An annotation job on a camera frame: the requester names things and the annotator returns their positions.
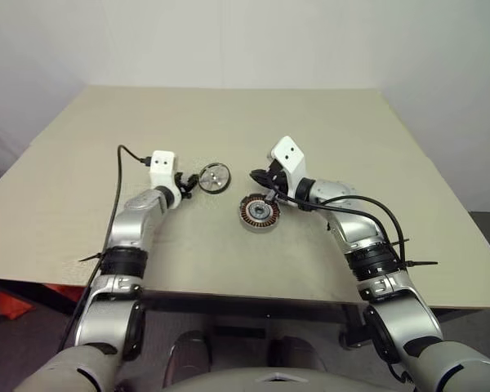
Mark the dark rounded foot shape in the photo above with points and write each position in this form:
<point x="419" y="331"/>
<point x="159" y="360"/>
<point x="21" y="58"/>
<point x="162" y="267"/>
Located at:
<point x="294" y="353"/>
<point x="188" y="355"/>

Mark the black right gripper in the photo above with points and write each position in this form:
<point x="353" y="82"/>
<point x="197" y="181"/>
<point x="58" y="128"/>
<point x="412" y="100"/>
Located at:
<point x="278" y="179"/>

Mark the grey robot torso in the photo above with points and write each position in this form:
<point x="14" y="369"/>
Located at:
<point x="269" y="384"/>

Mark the silver round rotor cap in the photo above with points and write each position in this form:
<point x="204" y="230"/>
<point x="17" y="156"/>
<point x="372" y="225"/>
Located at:
<point x="215" y="178"/>

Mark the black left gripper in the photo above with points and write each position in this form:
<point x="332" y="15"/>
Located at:
<point x="183" y="183"/>

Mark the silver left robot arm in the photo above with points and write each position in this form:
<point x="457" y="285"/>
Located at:
<point x="126" y="228"/>

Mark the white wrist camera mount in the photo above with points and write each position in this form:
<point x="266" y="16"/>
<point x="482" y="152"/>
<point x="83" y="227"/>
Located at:
<point x="290" y="153"/>
<point x="163" y="163"/>

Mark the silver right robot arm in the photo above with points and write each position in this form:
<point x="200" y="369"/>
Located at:
<point x="351" y="228"/>

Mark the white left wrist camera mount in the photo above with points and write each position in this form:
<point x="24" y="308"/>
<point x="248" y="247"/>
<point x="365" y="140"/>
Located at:
<point x="163" y="163"/>

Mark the dark table frame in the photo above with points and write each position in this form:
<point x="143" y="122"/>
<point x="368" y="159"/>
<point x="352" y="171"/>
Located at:
<point x="228" y="304"/>

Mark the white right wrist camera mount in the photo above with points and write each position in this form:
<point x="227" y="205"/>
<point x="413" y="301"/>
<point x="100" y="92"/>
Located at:
<point x="290" y="153"/>

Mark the copper wound motor stator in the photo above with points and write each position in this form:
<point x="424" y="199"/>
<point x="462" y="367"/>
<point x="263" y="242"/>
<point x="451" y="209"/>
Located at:
<point x="249" y="212"/>

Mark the orange red cloth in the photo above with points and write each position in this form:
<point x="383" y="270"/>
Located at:
<point x="12" y="306"/>

